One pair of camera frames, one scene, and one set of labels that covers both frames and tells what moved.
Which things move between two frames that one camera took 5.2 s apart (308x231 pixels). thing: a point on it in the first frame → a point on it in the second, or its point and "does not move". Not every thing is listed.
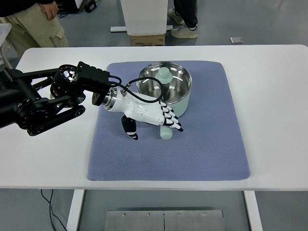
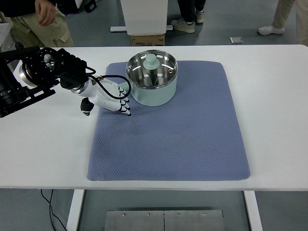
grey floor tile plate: [236, 40] does not move
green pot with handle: [181, 109] → [154, 96]
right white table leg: [253, 211] does not move
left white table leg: [78, 195] does not move
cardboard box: [148, 40] does not move
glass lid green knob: [176, 79] → [152, 69]
